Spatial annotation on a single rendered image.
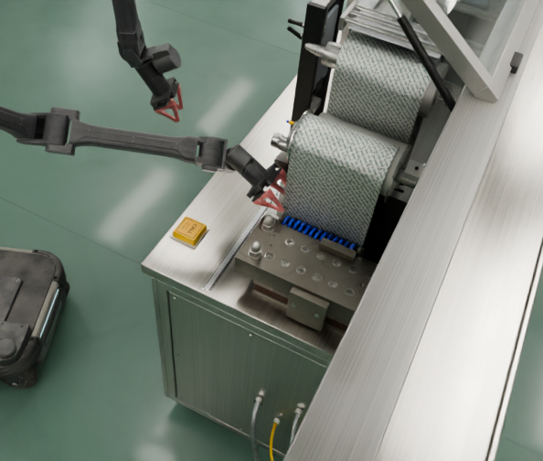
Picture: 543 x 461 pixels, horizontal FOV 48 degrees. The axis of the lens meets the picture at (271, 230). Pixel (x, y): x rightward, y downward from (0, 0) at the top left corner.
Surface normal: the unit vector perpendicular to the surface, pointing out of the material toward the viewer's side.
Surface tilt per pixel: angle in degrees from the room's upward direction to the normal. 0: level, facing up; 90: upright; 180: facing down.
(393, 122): 92
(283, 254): 0
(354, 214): 90
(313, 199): 90
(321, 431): 0
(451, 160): 0
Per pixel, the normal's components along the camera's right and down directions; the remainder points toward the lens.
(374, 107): -0.44, 0.68
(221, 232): 0.08, -0.64
